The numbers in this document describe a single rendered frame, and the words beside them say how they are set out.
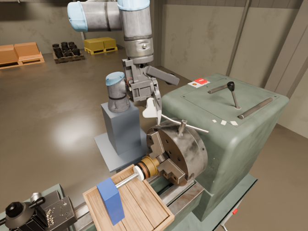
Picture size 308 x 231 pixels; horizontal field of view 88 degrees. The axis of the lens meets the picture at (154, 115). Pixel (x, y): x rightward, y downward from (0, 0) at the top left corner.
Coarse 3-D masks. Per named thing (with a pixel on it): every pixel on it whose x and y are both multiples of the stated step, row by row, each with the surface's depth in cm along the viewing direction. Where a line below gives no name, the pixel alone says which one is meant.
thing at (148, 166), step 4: (144, 160) 71; (148, 160) 71; (152, 160) 70; (156, 160) 72; (140, 164) 70; (144, 164) 70; (148, 164) 70; (152, 164) 70; (156, 164) 72; (140, 168) 68; (144, 168) 68; (148, 168) 69; (152, 168) 69; (156, 168) 70; (144, 172) 68; (148, 172) 69; (152, 172) 69; (156, 172) 70; (144, 176) 68; (148, 176) 72
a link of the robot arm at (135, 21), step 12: (120, 0) 36; (132, 0) 35; (144, 0) 36; (120, 12) 38; (132, 12) 36; (144, 12) 37; (132, 24) 38; (144, 24) 38; (132, 36) 39; (144, 36) 39
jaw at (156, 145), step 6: (156, 126) 78; (150, 132) 76; (156, 132) 74; (150, 138) 74; (156, 138) 73; (150, 144) 73; (156, 144) 73; (150, 150) 74; (156, 150) 73; (162, 150) 75; (150, 156) 72; (156, 156) 73
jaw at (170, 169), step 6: (168, 162) 73; (162, 168) 70; (168, 168) 70; (174, 168) 70; (162, 174) 71; (168, 174) 68; (174, 174) 68; (180, 174) 68; (186, 174) 68; (174, 180) 69; (180, 180) 68
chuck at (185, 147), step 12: (168, 132) 69; (168, 144) 70; (180, 144) 66; (192, 144) 68; (168, 156) 83; (180, 156) 66; (192, 156) 66; (180, 168) 70; (192, 168) 66; (168, 180) 84
